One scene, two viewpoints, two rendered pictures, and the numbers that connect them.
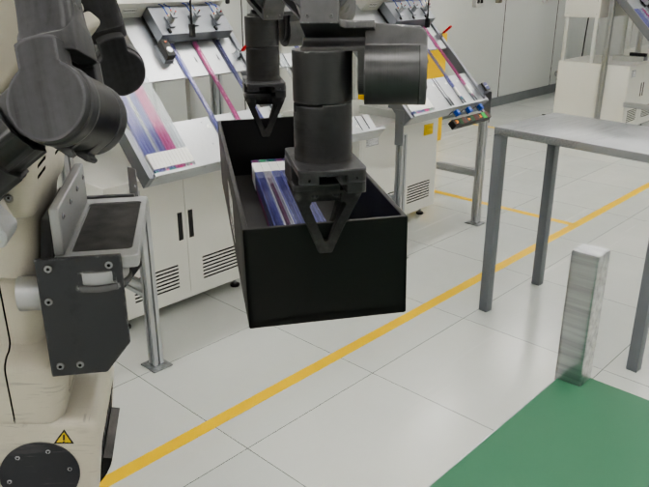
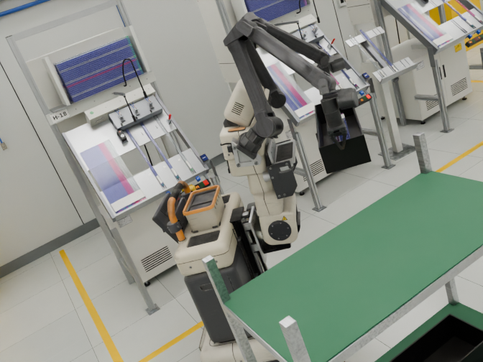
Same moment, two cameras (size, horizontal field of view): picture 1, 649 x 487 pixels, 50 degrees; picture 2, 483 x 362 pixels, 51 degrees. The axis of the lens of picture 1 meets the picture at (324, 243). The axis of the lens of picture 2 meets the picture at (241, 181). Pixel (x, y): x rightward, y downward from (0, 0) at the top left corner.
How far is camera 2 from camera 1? 1.20 m
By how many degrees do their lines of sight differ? 23
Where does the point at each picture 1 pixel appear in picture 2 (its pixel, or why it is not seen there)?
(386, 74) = (344, 102)
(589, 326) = (422, 155)
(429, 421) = not seen: hidden behind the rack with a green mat
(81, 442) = (290, 219)
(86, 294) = (282, 173)
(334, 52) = (330, 100)
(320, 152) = (333, 124)
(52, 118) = (266, 131)
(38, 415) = (275, 212)
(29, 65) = (259, 119)
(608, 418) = (430, 180)
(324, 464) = not seen: hidden behind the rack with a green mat
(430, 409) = not seen: hidden behind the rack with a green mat
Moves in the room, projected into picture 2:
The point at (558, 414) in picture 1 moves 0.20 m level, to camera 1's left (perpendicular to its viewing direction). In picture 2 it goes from (415, 182) to (359, 191)
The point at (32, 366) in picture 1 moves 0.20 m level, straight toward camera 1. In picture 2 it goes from (271, 197) to (281, 216)
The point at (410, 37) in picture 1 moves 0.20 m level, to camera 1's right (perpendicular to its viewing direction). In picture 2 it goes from (348, 90) to (408, 76)
